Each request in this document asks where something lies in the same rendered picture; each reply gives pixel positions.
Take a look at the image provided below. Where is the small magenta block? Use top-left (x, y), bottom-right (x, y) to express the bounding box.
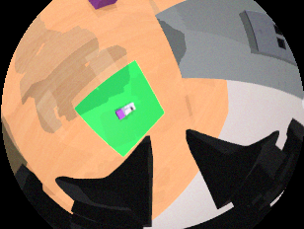
top-left (88, 0), bottom-right (117, 10)

